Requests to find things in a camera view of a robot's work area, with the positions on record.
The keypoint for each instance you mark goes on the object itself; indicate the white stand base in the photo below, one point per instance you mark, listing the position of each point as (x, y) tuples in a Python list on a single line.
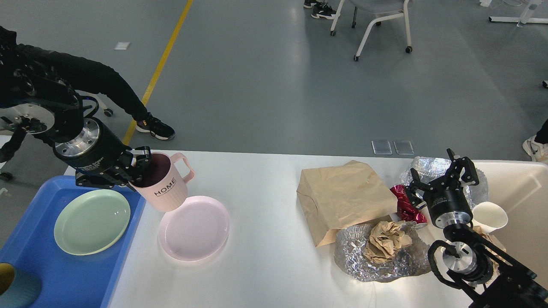
[(524, 18)]

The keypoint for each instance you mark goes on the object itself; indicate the black sneakers at top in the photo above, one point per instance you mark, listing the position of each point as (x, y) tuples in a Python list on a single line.
[(321, 9)]

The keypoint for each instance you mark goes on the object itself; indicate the light green plate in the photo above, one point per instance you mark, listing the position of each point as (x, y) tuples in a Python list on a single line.
[(92, 222)]

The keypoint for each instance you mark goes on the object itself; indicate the black sneaker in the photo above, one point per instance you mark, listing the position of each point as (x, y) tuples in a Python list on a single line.
[(156, 128)]

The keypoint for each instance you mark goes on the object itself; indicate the seated person in black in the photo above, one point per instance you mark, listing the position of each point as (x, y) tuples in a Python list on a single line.
[(83, 74)]

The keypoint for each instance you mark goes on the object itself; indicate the white sneaker at right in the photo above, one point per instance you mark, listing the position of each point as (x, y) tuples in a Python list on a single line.
[(537, 151)]

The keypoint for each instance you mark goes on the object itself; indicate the back crumpled foil container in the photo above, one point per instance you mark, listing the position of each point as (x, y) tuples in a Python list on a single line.
[(430, 168)]

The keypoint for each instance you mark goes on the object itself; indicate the front crumpled foil tray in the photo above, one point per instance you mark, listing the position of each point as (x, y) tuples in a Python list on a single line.
[(350, 247)]

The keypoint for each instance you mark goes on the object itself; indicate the pink plate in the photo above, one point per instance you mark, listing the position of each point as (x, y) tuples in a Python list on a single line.
[(196, 230)]

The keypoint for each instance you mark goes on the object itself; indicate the brown paper bag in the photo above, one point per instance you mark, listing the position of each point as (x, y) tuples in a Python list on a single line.
[(337, 197)]

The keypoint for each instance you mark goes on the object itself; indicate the crumpled brown paper scrap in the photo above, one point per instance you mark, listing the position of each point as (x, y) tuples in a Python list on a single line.
[(491, 239)]

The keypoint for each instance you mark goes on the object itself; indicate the floor socket cover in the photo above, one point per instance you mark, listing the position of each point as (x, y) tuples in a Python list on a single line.
[(381, 147), (403, 147)]

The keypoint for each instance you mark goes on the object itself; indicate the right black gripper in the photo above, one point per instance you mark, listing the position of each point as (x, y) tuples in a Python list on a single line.
[(448, 203)]

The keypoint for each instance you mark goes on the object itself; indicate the white side table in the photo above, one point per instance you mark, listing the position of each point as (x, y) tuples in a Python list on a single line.
[(5, 176)]

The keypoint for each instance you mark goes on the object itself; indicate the left floor socket cover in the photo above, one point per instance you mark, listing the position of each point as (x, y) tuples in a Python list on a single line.
[(381, 147)]

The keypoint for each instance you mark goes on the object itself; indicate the blue plastic tray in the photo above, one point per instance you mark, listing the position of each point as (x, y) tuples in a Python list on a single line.
[(68, 281)]

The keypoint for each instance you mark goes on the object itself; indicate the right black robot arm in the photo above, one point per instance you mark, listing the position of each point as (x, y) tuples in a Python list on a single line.
[(464, 259)]

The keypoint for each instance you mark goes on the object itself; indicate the crushed red can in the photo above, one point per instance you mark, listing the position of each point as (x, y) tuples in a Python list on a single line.
[(405, 210)]

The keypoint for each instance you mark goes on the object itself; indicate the white plastic bin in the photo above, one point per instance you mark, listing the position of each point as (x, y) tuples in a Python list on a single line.
[(521, 189)]

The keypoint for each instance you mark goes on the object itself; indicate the dark teal cup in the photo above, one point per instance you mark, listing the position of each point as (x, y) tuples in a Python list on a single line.
[(18, 288)]

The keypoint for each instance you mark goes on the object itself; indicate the white frame office chair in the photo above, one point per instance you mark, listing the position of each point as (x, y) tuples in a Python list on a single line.
[(383, 10)]

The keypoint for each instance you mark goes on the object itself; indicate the right floor socket cover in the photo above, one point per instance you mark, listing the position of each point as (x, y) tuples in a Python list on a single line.
[(403, 147)]

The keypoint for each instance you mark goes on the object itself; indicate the pink HOME mug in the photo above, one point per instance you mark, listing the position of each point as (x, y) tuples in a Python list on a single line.
[(162, 185)]

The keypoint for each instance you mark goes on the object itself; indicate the white paper cup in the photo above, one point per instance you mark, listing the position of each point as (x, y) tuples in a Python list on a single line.
[(489, 216)]

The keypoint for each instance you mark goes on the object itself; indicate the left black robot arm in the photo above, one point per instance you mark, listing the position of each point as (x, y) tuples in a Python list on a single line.
[(35, 100)]

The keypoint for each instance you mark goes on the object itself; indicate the crumpled brown paper ball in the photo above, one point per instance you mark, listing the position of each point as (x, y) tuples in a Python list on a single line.
[(385, 240)]

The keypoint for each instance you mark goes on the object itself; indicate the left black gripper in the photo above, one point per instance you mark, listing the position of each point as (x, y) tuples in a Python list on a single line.
[(95, 153)]

